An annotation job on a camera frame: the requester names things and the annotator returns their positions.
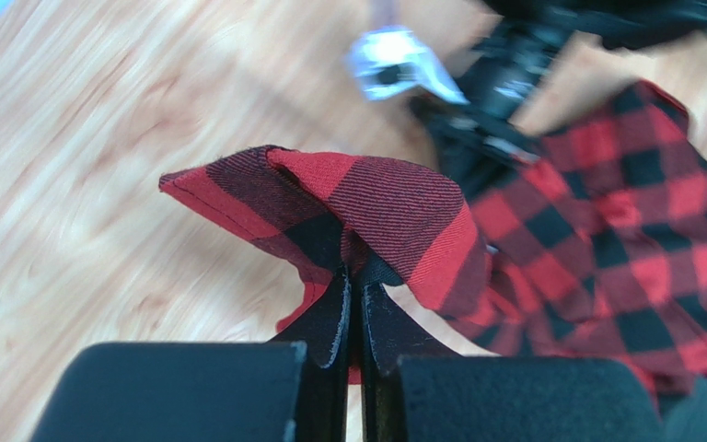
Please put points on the red black plaid shirt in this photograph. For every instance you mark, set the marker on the red black plaid shirt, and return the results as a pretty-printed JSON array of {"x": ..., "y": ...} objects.
[{"x": 598, "y": 249}]

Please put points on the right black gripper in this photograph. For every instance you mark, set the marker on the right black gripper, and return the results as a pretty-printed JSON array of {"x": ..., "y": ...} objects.
[{"x": 476, "y": 145}]

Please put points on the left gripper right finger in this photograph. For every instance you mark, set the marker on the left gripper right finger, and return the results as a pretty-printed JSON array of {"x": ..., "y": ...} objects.
[{"x": 417, "y": 389}]

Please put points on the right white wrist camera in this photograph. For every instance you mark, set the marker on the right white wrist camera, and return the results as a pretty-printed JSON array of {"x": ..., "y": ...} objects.
[{"x": 389, "y": 61}]

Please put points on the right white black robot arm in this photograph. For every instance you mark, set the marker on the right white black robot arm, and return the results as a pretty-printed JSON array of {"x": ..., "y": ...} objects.
[{"x": 630, "y": 25}]

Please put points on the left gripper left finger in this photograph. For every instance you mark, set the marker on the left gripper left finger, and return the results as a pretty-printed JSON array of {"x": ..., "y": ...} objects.
[{"x": 291, "y": 388}]

